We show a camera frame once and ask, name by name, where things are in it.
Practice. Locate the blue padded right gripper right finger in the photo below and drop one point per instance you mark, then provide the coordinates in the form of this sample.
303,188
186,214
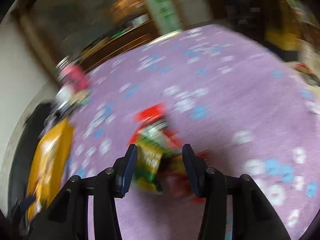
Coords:
253,215

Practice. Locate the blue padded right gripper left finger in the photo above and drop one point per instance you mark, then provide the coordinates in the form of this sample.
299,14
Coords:
67,216

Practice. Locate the green yellow snack packet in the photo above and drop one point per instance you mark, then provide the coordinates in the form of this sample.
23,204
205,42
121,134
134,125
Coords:
155,143

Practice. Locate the yellow cardboard tray box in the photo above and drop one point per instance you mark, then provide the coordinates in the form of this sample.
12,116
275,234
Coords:
48,165

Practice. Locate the red dark snack packet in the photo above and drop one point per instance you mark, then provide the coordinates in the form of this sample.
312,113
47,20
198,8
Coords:
174,179

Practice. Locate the purple floral tablecloth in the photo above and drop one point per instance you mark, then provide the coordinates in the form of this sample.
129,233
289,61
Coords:
223,94

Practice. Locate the small beige green snack packet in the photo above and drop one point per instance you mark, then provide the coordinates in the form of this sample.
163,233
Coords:
80,97

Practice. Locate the white round container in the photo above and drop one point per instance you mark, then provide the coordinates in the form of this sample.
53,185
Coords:
64,96

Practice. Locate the red snack packet behind green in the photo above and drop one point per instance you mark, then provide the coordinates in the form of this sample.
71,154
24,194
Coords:
154,118

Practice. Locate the pink sleeved glass bottle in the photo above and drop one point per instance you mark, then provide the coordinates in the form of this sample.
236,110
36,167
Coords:
70,73

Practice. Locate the wooden framed glass cabinet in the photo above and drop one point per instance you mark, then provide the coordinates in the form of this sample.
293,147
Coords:
90,32

